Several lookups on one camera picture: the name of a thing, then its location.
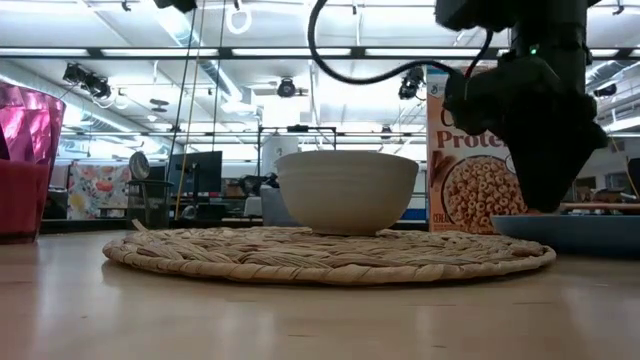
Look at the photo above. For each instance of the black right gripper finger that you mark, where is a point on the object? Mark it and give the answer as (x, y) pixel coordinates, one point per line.
(550, 180)

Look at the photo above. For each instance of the blue round plate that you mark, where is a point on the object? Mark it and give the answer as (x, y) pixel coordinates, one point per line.
(575, 235)

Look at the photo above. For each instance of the orange cereal box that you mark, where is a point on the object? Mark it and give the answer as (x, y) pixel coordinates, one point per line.
(470, 190)

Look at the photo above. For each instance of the dark metal spoon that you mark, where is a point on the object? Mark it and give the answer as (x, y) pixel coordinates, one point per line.
(139, 166)

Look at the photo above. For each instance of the translucent red plastic cup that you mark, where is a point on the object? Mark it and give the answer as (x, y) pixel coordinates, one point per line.
(25, 190)

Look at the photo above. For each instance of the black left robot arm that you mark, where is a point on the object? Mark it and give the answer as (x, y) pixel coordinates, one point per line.
(175, 4)

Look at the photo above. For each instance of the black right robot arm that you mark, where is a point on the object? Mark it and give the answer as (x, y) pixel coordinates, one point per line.
(550, 30)

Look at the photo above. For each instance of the black ceiling spotlight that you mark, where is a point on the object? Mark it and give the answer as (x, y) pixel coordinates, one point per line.
(411, 82)
(75, 74)
(286, 88)
(98, 87)

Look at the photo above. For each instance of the white ceramic bowl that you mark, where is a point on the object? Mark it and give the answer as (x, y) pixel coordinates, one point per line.
(345, 195)

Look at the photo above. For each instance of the white cylinder container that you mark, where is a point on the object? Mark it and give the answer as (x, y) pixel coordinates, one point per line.
(277, 152)

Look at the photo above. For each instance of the round woven straw placemat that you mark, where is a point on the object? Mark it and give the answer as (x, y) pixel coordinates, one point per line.
(330, 255)

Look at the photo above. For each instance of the gray plastic basket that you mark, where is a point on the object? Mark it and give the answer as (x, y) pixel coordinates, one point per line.
(272, 207)

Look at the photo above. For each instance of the black computer monitor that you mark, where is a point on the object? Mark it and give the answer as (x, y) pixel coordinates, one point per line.
(197, 172)

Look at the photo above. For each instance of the black mesh utensil cup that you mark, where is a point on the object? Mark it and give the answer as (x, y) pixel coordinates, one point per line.
(150, 205)

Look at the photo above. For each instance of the floral patterned cloth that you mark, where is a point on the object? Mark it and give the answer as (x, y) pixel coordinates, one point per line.
(97, 192)

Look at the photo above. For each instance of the black metal table frame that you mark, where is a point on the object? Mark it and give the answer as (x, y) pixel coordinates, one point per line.
(75, 226)

